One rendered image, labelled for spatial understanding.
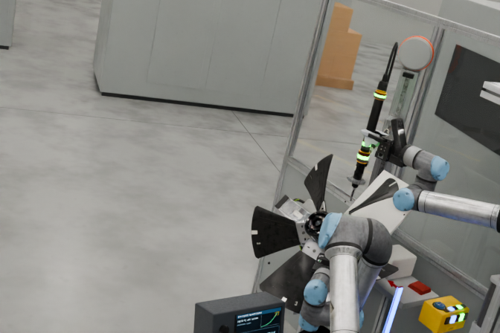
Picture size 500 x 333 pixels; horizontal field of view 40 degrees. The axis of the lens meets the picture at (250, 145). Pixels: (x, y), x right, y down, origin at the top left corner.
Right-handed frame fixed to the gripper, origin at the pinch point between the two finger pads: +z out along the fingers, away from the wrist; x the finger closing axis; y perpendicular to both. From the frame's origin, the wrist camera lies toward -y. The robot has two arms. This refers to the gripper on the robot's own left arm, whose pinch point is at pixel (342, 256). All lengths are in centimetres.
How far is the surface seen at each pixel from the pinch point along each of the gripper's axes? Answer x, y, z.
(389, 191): -23.0, -11.2, 19.9
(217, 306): -9, 23, -72
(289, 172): 21, 61, 141
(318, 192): -12.2, 19.0, 30.9
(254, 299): -8, 15, -61
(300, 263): 9.4, 16.9, 4.4
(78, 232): 97, 206, 140
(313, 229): -3.5, 14.9, 11.0
